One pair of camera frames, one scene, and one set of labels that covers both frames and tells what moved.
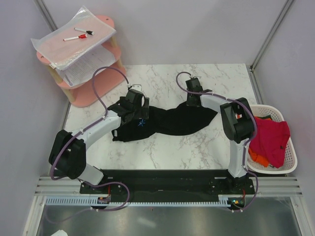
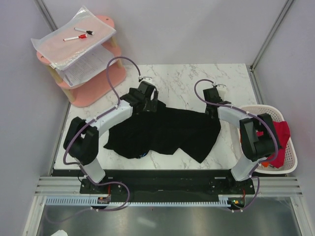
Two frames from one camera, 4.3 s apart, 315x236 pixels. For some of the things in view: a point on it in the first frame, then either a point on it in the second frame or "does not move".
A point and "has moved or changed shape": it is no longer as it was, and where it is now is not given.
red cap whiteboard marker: x=81 y=36 does not move
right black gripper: x=188 y=102 to x=221 y=100
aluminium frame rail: x=71 y=185 does not move
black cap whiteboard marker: x=87 y=32 does not move
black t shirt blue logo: x=177 y=119 has moved or changed shape
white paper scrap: x=60 y=233 does not move
